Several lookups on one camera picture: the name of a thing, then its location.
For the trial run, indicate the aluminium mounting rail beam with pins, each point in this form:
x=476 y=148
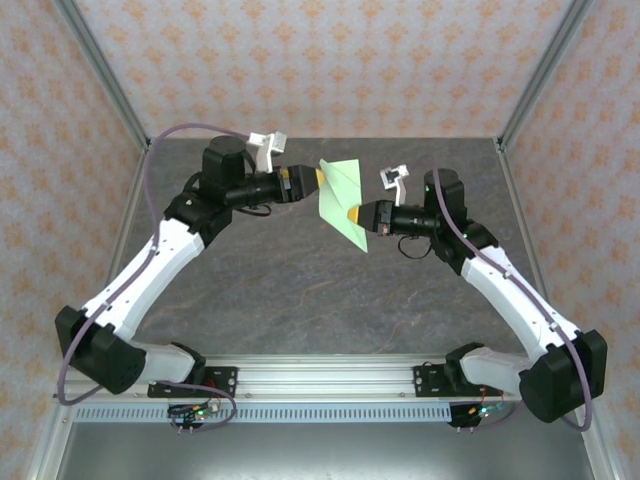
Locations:
x=325 y=380

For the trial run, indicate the aluminium table edge rail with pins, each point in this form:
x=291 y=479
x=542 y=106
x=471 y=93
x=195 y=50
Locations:
x=117 y=260
x=517 y=200

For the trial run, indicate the light green paper sheet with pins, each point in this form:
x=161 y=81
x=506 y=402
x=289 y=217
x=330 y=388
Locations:
x=340 y=190

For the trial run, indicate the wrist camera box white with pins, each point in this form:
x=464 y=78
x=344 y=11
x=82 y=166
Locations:
x=265 y=155
x=398 y=190

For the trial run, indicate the grey metal shelf sheet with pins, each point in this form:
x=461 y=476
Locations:
x=325 y=455

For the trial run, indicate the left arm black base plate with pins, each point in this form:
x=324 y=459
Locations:
x=225 y=380

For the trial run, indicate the aluminium frame post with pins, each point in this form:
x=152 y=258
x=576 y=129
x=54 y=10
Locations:
x=100 y=65
x=545 y=65

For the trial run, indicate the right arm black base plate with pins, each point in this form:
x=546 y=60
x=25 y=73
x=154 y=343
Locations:
x=425 y=382

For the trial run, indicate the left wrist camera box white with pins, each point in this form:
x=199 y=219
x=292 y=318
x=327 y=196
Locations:
x=265 y=155

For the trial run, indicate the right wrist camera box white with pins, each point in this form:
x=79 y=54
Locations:
x=398 y=190

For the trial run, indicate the aluminium lower frame bar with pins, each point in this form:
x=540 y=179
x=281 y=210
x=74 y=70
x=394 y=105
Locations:
x=50 y=445
x=597 y=450

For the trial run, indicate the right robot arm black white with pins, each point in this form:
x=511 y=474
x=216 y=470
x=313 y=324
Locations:
x=550 y=380

